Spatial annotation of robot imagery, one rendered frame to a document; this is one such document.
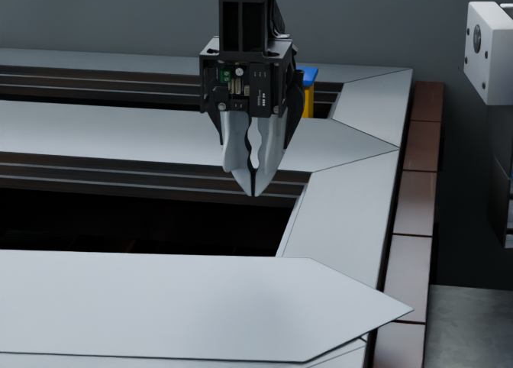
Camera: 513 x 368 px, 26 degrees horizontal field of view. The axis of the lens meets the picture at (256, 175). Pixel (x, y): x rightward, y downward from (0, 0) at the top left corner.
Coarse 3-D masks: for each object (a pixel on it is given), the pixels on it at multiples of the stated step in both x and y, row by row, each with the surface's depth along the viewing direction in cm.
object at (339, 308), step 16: (320, 272) 98; (336, 272) 98; (320, 288) 96; (336, 288) 96; (352, 288) 96; (368, 288) 96; (320, 304) 93; (336, 304) 93; (352, 304) 93; (368, 304) 93; (320, 320) 90; (336, 320) 90; (352, 320) 90; (368, 320) 90; (304, 336) 88; (320, 336) 88; (336, 336) 88; (352, 336) 88; (304, 352) 86; (320, 352) 86
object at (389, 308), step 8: (384, 296) 94; (384, 304) 93; (392, 304) 93; (400, 304) 93; (384, 312) 92; (392, 312) 92; (400, 312) 92; (408, 312) 92; (384, 320) 90; (392, 320) 90
